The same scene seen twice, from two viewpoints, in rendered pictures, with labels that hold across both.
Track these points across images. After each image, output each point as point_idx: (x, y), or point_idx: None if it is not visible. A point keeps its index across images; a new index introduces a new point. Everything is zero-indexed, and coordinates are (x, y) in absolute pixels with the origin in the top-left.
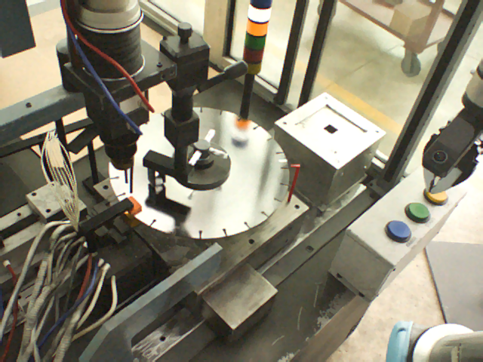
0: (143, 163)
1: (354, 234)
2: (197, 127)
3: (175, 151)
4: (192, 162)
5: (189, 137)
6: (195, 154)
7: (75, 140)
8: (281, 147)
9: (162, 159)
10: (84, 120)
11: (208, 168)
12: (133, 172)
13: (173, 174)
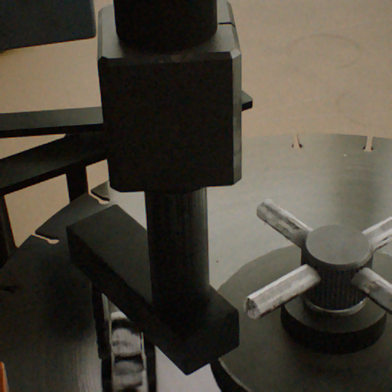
0: (70, 248)
1: None
2: (222, 106)
3: (145, 215)
4: (259, 301)
5: (182, 148)
6: (291, 274)
7: (14, 160)
8: None
9: (132, 249)
10: (72, 112)
11: (344, 355)
12: (79, 288)
13: (146, 321)
